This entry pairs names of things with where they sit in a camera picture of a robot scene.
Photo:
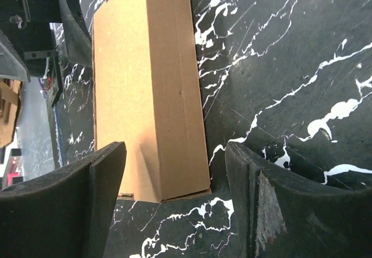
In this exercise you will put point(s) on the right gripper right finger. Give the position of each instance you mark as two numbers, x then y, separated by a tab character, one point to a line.
282	214

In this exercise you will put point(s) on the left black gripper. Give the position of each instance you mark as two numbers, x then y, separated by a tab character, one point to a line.
28	44

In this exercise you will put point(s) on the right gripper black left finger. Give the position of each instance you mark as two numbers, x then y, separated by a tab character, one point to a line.
65	213

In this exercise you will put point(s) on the brown cardboard box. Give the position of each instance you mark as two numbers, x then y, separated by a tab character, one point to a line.
147	95

